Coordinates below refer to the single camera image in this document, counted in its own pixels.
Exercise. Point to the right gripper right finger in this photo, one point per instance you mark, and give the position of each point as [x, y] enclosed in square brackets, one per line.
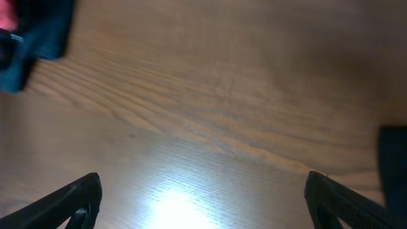
[330, 203]

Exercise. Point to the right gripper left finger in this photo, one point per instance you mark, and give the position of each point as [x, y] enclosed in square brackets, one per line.
[77, 203]

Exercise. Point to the red-orange t-shirt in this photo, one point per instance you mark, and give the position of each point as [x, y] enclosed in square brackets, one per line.
[8, 14]

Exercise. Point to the black garment pile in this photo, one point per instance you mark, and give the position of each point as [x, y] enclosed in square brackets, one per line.
[392, 167]

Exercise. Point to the folded navy printed t-shirt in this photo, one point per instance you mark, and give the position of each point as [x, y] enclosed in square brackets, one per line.
[42, 34]

